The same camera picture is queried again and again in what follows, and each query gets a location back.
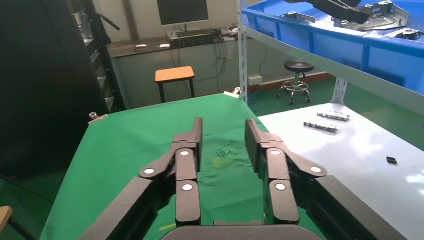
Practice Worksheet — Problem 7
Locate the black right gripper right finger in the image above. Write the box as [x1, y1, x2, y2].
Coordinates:
[245, 118, 329, 226]

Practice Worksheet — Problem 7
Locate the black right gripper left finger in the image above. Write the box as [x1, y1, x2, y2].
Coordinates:
[139, 117, 204, 228]

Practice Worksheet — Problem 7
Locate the blue floor cable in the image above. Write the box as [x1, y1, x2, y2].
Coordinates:
[246, 89, 266, 114]

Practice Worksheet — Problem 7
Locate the bent galvanized steel bracket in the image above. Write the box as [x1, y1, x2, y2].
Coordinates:
[280, 11, 317, 24]
[384, 28, 424, 42]
[332, 0, 411, 32]

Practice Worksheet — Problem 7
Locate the blue plastic bin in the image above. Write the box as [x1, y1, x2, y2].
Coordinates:
[241, 0, 424, 97]

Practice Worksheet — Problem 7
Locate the small notched metal rail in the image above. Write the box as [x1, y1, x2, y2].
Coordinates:
[316, 112, 351, 123]
[303, 121, 339, 134]

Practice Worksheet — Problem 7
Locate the black computer monitor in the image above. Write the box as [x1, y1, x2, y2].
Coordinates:
[156, 0, 210, 32]

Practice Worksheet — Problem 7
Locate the black equipment cabinet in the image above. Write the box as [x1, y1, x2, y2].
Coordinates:
[0, 0, 127, 180]

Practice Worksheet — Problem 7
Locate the silver binder clip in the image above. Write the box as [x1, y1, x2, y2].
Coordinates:
[223, 87, 242, 99]
[87, 111, 110, 126]

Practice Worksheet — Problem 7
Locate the grey office desk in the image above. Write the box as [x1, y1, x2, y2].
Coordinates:
[107, 31, 246, 110]

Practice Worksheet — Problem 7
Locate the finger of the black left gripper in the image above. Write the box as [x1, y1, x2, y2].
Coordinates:
[284, 0, 370, 25]

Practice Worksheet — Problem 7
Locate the black round wheeled stool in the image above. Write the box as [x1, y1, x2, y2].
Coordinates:
[275, 58, 315, 106]

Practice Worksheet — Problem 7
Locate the green table cloth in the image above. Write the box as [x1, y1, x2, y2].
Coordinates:
[39, 93, 327, 240]

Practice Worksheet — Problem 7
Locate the black equipment box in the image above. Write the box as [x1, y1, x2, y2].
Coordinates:
[169, 31, 216, 49]

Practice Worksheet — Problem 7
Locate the white perforated steel upright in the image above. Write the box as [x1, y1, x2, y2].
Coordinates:
[331, 77, 349, 105]
[237, 0, 249, 104]

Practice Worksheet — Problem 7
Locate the wooden top black stool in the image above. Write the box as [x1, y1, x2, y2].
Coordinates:
[0, 205, 37, 240]
[154, 66, 196, 104]

